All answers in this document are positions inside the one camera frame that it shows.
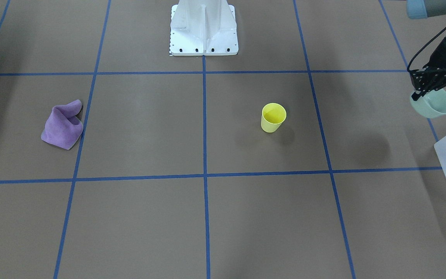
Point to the purple cloth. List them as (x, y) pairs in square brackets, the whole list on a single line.
[(63, 128)]

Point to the light green bowl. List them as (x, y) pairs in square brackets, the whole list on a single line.
[(431, 105)]

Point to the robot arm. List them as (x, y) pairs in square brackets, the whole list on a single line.
[(419, 9)]

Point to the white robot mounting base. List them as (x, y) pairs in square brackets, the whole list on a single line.
[(203, 27)]

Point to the yellow plastic cup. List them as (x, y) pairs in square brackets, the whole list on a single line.
[(272, 116)]

